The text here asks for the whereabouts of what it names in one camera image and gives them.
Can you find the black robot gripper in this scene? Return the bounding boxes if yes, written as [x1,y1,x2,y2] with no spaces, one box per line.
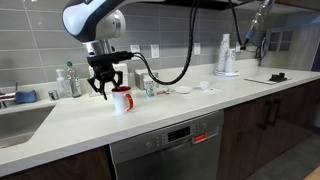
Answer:
[87,51,133,100]

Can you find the white mug with red handle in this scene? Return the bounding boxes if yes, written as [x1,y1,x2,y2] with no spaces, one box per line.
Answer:
[111,86,134,115]

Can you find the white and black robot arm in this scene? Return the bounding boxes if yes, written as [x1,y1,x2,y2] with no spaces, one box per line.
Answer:
[62,0,164,98]

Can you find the patterned paper cup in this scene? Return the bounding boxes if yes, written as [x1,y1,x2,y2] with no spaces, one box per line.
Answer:
[143,78,156,97]

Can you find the clear plastic water bottle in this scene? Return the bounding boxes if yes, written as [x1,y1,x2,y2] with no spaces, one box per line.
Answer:
[66,61,82,98]

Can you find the metal napkin holder box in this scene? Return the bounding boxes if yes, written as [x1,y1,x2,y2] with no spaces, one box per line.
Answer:
[134,69,149,90]

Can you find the clear soap dispenser bottle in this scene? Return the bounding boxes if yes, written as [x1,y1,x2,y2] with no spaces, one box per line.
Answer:
[56,69,72,98]

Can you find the red white candy packets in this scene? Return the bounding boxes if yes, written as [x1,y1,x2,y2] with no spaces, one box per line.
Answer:
[157,86,170,95]

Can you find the small white plate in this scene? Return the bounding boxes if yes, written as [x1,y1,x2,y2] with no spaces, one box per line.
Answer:
[175,86,193,94]

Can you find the blue sponge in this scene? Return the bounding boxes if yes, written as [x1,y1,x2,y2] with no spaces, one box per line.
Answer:
[15,90,37,104]

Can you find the small white bowl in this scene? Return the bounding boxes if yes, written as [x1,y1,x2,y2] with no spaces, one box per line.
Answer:
[200,81,210,90]

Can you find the stainless steel sink basin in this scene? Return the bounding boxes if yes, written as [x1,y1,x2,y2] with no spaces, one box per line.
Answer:
[0,106,53,148]

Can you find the chrome sink faucet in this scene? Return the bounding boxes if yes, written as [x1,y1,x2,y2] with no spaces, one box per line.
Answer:
[0,83,18,109]

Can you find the stainless steel dishwasher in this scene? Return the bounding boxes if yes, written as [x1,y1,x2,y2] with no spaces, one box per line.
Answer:
[110,110,224,180]

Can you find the short stack of paper cups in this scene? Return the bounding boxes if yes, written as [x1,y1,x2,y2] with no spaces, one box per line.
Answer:
[225,48,236,73]

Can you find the tall stack of paper cups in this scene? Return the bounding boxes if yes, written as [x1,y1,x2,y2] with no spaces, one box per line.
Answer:
[217,34,230,72]

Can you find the dark wood cabinet doors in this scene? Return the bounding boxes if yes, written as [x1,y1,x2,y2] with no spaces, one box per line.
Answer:
[217,80,320,180]

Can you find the white flat tray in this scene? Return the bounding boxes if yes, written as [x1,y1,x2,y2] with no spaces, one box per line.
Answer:
[245,76,292,85]

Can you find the black object on tray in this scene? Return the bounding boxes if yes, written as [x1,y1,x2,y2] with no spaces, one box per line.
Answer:
[270,73,287,82]

